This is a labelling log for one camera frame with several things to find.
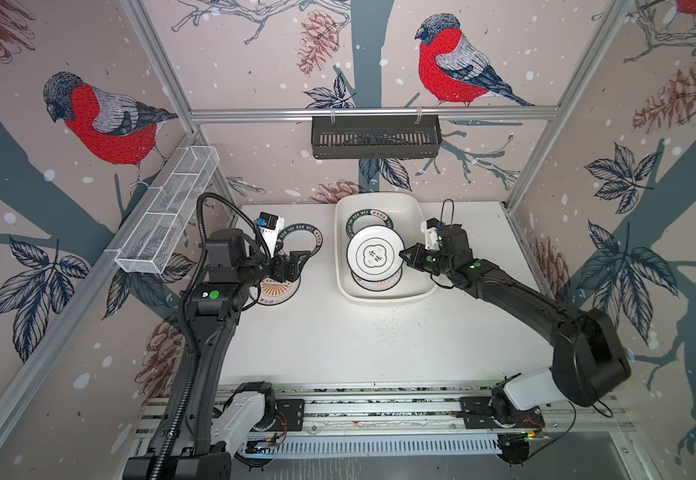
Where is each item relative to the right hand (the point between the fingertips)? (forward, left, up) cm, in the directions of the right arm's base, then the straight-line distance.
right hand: (398, 255), depth 85 cm
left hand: (-9, +26, +15) cm, 32 cm away
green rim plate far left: (+19, +35, -15) cm, 43 cm away
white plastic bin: (+33, -6, -17) cm, 37 cm away
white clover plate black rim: (+2, +7, -2) cm, 8 cm away
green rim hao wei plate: (+29, +10, -14) cm, 34 cm away
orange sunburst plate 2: (-1, +7, -16) cm, 18 cm away
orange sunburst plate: (-4, +40, -16) cm, 43 cm away
